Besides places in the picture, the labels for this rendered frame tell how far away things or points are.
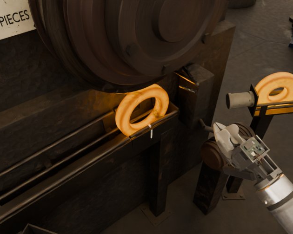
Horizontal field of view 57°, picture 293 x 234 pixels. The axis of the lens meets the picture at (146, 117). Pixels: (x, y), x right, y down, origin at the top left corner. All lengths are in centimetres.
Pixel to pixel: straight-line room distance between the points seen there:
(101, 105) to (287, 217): 57
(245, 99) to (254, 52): 170
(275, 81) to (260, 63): 155
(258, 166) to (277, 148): 113
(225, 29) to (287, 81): 28
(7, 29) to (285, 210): 76
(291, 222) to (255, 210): 82
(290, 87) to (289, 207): 47
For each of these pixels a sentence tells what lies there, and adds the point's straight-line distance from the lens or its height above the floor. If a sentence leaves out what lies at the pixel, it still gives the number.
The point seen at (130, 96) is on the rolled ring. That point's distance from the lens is 78.
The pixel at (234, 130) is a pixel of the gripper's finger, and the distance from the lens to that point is 81.
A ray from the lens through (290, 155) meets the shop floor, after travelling 189.
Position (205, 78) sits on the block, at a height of 80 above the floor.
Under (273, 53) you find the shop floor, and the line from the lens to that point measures 279.
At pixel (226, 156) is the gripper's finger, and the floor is 74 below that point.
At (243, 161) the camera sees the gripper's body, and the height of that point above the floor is 76.
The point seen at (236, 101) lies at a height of 68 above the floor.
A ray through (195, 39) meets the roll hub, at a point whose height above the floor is 103.
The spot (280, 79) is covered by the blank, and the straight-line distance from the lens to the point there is 105.
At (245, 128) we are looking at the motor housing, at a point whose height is 53.
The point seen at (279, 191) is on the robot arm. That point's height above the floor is 74.
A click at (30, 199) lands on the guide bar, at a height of 69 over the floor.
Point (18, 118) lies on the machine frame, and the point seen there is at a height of 87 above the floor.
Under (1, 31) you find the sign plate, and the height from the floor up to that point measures 108.
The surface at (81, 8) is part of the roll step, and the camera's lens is 52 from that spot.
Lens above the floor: 135
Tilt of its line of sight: 45 degrees down
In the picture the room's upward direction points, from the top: straight up
